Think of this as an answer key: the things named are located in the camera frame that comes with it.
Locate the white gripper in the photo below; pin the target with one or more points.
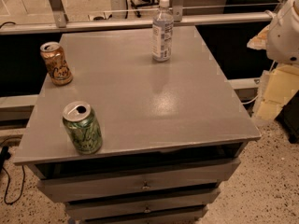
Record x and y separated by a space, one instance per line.
284 37

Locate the green soda can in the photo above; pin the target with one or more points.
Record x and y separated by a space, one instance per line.
82 126

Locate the orange soda can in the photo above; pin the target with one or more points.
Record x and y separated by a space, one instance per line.
53 55

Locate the clear plastic water bottle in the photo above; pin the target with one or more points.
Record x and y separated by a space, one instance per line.
162 32

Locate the grey drawer cabinet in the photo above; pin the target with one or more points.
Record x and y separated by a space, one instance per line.
150 114

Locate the top grey drawer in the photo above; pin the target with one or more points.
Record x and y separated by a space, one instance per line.
86 187

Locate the grey drawer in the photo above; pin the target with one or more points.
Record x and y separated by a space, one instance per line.
86 187
141 204
157 217

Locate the middle grey drawer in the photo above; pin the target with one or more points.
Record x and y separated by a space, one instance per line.
141 204

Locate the bottom grey drawer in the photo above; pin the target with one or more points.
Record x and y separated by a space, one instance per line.
157 217

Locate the grey metal frame rail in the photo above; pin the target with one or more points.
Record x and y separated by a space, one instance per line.
57 16

